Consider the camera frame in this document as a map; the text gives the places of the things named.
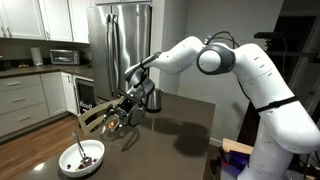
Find tan wooden chair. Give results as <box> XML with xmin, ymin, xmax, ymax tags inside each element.
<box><xmin>76</xmin><ymin>97</ymin><xmax>125</xmax><ymax>137</ymax></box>

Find white paper towel roll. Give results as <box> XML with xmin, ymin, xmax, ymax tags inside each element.
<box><xmin>29</xmin><ymin>46</ymin><xmax>45</xmax><ymax>67</ymax></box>

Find black stereo camera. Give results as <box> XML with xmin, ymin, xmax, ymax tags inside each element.
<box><xmin>253</xmin><ymin>31</ymin><xmax>285</xmax><ymax>40</ymax></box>

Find dark red dried fruit pieces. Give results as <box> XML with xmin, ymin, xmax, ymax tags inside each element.
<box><xmin>66</xmin><ymin>158</ymin><xmax>99</xmax><ymax>170</ymax></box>

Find wooden board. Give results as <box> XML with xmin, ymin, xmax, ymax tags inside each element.
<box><xmin>221</xmin><ymin>137</ymin><xmax>255</xmax><ymax>156</ymax></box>

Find stainless steel refrigerator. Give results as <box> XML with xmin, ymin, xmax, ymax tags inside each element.
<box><xmin>86</xmin><ymin>3</ymin><xmax>153</xmax><ymax>103</ymax></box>

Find silver toaster oven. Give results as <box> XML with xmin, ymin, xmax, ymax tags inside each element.
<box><xmin>49</xmin><ymin>48</ymin><xmax>81</xmax><ymax>66</ymax></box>

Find black beverage cooler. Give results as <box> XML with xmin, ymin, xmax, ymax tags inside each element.
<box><xmin>74</xmin><ymin>76</ymin><xmax>98</xmax><ymax>118</ymax></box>

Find white wall cabinets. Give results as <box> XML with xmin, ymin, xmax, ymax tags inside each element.
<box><xmin>0</xmin><ymin>0</ymin><xmax>92</xmax><ymax>44</ymax></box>

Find steel pot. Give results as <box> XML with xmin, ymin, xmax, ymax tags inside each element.
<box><xmin>145</xmin><ymin>87</ymin><xmax>165</xmax><ymax>114</ymax></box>

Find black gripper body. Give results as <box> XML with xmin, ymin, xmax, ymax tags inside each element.
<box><xmin>114</xmin><ymin>94</ymin><xmax>146</xmax><ymax>128</ymax></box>

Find white two-door base cabinet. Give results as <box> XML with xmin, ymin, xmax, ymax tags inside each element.
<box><xmin>40</xmin><ymin>71</ymin><xmax>80</xmax><ymax>118</ymax></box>

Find white ceramic bowl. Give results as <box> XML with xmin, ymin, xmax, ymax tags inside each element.
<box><xmin>58</xmin><ymin>139</ymin><xmax>106</xmax><ymax>178</ymax></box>

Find white drawer base cabinet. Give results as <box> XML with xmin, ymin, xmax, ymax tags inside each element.
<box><xmin>0</xmin><ymin>73</ymin><xmax>51</xmax><ymax>138</ymax></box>

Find metal spoon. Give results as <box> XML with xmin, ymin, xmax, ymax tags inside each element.
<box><xmin>71</xmin><ymin>130</ymin><xmax>93</xmax><ymax>167</ymax></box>

